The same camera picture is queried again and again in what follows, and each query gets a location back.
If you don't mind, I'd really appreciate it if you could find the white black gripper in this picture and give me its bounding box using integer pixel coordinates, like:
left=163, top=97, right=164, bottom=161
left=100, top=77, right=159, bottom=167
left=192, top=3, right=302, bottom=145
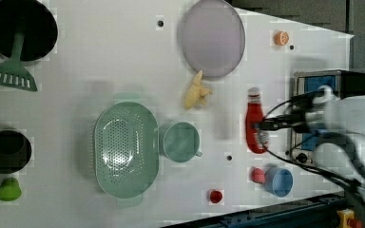
left=253, top=85, right=339, bottom=133

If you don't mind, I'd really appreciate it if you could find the red ketchup bottle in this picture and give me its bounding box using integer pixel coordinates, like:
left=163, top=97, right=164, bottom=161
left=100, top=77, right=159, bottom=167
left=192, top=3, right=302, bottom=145
left=245, top=87, right=269, bottom=154

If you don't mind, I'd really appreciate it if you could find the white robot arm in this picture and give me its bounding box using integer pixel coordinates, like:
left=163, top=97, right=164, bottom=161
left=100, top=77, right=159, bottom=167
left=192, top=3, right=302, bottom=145
left=249, top=85, right=365, bottom=203

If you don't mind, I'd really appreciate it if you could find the green strainer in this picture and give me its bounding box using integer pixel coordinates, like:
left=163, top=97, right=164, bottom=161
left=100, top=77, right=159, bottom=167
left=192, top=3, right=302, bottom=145
left=93, top=93, right=159, bottom=208

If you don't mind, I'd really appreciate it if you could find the black toaster oven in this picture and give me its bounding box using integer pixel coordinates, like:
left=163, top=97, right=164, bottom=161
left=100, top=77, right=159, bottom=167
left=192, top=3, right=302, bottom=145
left=288, top=69, right=365, bottom=165

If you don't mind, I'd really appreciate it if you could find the red strawberry toy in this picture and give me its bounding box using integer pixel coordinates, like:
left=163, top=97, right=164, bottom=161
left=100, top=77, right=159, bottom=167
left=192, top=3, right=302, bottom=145
left=250, top=168, right=265, bottom=183

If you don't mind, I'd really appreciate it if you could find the blue cup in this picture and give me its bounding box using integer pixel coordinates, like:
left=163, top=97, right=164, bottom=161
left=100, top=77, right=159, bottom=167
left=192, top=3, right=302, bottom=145
left=264, top=167, right=294, bottom=198

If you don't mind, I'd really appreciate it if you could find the orange slice toy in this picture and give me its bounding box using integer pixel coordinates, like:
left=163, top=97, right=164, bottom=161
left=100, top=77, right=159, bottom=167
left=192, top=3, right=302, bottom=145
left=274, top=31, right=290, bottom=46

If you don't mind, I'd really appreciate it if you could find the peeled yellow banana toy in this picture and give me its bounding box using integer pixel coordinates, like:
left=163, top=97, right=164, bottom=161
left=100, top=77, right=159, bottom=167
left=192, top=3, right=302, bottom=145
left=183, top=70, right=213, bottom=110

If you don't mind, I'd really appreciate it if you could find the small red tomato toy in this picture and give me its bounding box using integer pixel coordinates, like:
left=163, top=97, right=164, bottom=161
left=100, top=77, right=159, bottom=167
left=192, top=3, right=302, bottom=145
left=209, top=190, right=222, bottom=203

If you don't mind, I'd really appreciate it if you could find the green mug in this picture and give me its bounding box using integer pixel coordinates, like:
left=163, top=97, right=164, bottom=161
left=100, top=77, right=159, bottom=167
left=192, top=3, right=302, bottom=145
left=158, top=122, right=202, bottom=163

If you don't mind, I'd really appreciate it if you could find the round grey plate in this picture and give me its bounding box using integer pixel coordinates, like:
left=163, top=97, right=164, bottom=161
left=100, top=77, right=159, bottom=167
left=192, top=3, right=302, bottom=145
left=181, top=0, right=245, bottom=77

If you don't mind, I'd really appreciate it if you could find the black pan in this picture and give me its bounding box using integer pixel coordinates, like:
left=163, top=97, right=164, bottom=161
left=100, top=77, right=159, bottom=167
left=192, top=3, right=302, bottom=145
left=0, top=0, right=59, bottom=62

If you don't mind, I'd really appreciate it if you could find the green slotted spatula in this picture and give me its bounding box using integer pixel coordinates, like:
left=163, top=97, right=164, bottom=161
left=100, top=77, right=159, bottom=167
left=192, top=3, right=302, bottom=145
left=0, top=31, right=37, bottom=92

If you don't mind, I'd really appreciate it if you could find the black cylindrical cup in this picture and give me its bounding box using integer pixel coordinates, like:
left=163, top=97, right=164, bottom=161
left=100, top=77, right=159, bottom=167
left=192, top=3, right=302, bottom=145
left=0, top=130, right=32, bottom=174

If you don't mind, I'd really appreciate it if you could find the green pepper toy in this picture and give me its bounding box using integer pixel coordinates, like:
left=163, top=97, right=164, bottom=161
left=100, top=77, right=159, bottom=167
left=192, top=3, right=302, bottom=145
left=0, top=178, right=22, bottom=201

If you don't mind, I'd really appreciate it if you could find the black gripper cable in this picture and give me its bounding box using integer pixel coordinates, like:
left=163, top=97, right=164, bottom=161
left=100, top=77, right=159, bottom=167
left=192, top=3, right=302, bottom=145
left=259, top=94, right=365, bottom=194

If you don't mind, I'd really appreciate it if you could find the blue metal rail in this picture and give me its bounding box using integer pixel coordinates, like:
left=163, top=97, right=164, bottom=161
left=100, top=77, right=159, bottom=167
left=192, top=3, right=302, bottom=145
left=163, top=193, right=365, bottom=228

